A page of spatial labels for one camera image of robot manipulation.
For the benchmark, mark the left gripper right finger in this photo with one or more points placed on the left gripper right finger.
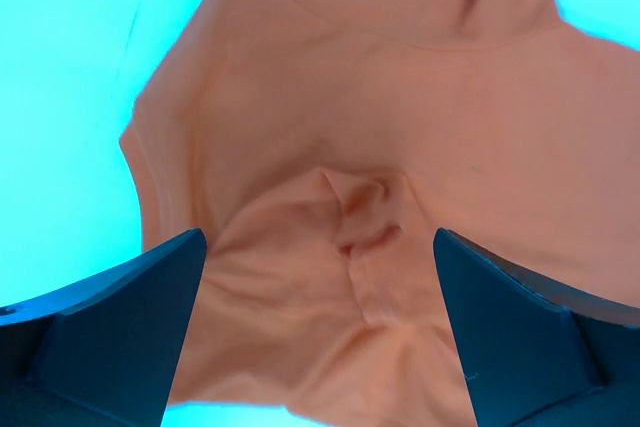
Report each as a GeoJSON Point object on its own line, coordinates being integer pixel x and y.
{"type": "Point", "coordinates": [535, 351]}

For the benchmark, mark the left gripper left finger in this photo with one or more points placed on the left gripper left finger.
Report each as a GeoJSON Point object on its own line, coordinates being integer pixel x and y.
{"type": "Point", "coordinates": [102, 351]}

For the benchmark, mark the orange t shirt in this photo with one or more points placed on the orange t shirt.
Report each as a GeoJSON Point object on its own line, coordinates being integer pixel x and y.
{"type": "Point", "coordinates": [320, 145]}

